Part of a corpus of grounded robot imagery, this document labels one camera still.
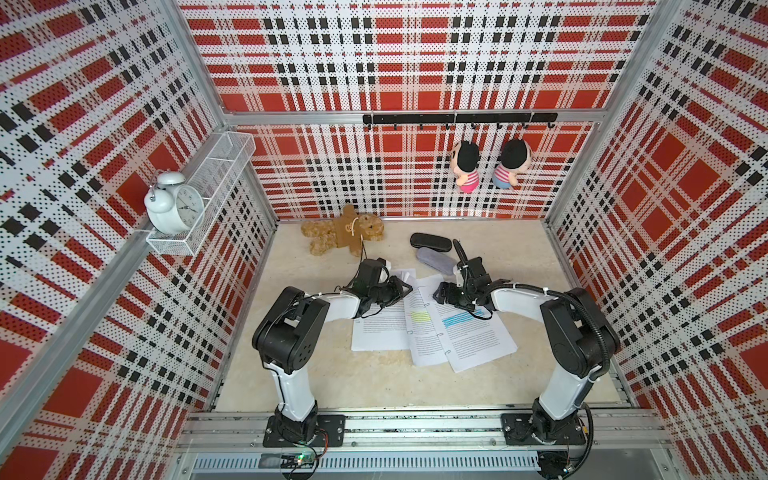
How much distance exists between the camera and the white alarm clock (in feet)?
1.95

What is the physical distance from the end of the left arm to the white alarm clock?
1.30 ft

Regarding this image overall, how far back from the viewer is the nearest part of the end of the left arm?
2.51 ft
